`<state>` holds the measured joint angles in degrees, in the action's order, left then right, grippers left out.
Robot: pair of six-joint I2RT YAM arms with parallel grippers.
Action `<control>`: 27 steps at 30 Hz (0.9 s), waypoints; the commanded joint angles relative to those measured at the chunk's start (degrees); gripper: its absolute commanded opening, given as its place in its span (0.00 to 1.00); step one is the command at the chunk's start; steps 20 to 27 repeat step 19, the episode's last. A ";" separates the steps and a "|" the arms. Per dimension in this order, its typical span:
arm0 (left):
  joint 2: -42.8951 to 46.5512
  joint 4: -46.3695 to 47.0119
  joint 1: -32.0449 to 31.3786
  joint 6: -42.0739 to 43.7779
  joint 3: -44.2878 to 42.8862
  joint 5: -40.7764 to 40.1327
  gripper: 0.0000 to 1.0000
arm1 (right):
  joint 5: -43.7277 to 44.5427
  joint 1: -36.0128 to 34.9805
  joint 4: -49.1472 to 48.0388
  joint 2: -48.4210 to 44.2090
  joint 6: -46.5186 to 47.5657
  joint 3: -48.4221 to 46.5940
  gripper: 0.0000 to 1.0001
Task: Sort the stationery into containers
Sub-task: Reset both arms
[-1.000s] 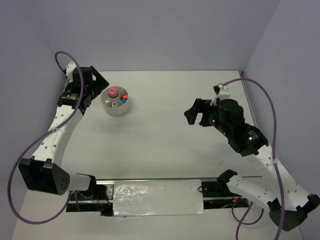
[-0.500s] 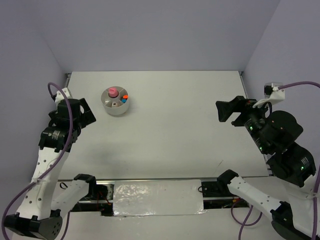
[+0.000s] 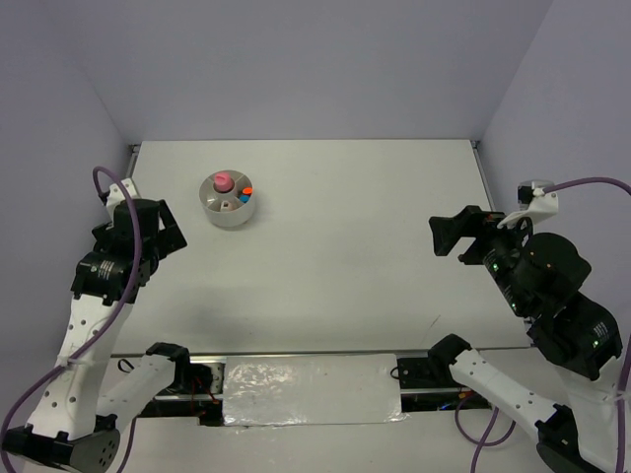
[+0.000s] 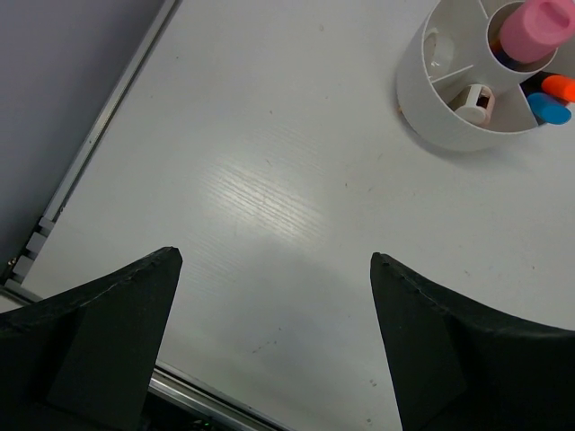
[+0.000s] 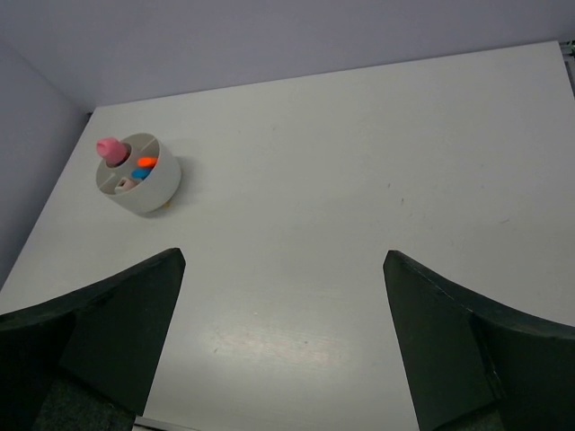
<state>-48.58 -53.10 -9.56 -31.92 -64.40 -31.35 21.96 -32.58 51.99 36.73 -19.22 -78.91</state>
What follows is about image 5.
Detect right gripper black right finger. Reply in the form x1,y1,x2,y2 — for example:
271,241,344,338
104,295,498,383
383,251,574,430

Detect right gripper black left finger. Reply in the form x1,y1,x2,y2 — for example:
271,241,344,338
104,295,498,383
1,248,186,430

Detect pink marker pack bottle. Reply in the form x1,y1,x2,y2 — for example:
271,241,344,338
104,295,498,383
96,137,131,168

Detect white round divided organizer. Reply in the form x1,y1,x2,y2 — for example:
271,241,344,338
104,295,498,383
95,133,181,215

